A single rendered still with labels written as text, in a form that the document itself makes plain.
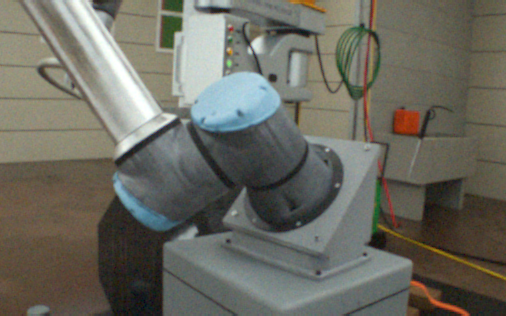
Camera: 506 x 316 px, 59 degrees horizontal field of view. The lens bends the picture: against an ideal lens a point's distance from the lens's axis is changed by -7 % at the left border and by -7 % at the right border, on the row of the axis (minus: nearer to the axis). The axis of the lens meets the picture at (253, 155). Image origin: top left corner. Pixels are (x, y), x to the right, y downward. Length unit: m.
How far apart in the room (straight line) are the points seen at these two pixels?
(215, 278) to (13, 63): 7.12
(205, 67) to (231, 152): 1.36
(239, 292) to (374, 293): 0.28
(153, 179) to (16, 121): 7.08
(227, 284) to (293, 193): 0.21
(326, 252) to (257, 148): 0.23
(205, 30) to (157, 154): 1.40
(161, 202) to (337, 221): 0.32
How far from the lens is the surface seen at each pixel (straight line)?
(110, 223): 2.22
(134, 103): 0.87
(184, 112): 2.01
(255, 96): 0.80
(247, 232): 0.99
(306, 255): 0.90
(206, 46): 2.17
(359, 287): 0.92
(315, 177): 0.92
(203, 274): 0.95
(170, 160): 0.84
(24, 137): 7.93
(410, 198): 5.10
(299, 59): 2.71
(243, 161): 0.83
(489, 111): 6.94
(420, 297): 2.92
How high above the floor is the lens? 1.18
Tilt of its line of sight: 7 degrees down
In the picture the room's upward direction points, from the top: 3 degrees clockwise
